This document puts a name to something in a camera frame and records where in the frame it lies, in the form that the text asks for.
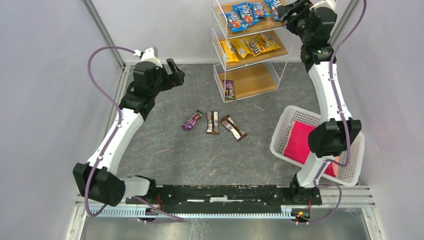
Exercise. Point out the blue candy bag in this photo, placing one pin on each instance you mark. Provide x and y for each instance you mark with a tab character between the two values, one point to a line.
258	10
234	21
246	14
273	7

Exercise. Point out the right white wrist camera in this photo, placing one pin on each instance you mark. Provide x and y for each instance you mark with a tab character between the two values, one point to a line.
330	4

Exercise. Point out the bottom wooden shelf board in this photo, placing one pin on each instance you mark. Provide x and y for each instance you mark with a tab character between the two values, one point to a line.
248	81

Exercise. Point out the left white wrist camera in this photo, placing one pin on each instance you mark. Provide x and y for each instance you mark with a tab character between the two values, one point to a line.
150	54

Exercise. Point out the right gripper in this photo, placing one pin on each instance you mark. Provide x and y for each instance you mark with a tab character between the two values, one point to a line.
293	15

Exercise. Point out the purple candy bag on shelf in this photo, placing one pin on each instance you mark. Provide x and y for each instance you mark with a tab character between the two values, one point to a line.
229	88

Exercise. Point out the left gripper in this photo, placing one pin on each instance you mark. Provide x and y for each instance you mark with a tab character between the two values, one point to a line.
169	76

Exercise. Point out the yellow candy bag top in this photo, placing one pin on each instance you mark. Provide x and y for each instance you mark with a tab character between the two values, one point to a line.
230	55

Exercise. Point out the pink cloth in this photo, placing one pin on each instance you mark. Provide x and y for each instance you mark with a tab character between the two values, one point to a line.
297	147

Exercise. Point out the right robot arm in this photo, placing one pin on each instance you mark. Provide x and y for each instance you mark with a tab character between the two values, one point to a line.
330	142

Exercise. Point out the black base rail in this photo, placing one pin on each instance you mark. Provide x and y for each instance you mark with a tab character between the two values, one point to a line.
228	199

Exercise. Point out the middle wooden shelf board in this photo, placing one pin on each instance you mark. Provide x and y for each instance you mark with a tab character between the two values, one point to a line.
249	60

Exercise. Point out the brown candy bar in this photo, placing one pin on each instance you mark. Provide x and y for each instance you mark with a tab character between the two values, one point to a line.
212	122
231	126

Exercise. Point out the purple candy bag on floor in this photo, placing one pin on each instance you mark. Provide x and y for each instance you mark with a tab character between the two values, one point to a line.
192	120

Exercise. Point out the white plastic basket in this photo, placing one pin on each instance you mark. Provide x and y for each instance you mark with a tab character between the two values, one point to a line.
347	176

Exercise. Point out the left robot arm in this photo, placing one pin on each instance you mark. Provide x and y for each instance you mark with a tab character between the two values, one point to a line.
96	179

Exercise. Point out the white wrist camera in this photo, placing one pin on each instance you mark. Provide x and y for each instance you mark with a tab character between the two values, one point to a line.
150	54
330	4

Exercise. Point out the yellow candy bag bottom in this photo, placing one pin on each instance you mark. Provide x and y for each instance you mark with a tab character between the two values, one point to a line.
255	45

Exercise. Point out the wooden shelf board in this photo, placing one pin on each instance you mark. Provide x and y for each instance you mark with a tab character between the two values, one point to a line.
220	23
249	60
248	81

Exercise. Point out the white wire shelf rack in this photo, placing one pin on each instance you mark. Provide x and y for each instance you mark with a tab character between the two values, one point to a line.
289	40

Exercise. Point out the top wooden shelf board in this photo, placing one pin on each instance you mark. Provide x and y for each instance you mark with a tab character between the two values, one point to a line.
220	23

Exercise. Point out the yellow candy bag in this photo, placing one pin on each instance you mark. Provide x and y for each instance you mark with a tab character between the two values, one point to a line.
267	41
255	45
240	46
230	55

